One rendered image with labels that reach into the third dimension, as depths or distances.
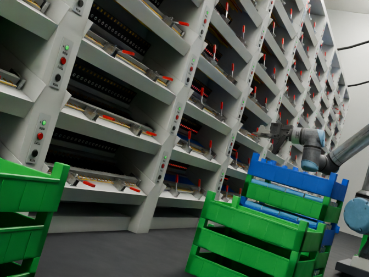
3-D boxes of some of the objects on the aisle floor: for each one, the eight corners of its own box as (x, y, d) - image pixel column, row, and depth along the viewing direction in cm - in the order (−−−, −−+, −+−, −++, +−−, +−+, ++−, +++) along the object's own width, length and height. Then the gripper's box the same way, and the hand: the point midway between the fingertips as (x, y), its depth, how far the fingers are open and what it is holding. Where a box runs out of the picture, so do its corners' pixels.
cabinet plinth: (264, 224, 375) (266, 218, 375) (127, 230, 175) (130, 216, 176) (245, 218, 382) (247, 212, 382) (92, 216, 182) (96, 204, 182)
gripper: (295, 127, 261) (257, 123, 269) (291, 123, 251) (252, 120, 259) (292, 143, 260) (255, 138, 268) (289, 139, 250) (250, 135, 259)
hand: (255, 134), depth 263 cm, fingers open, 3 cm apart
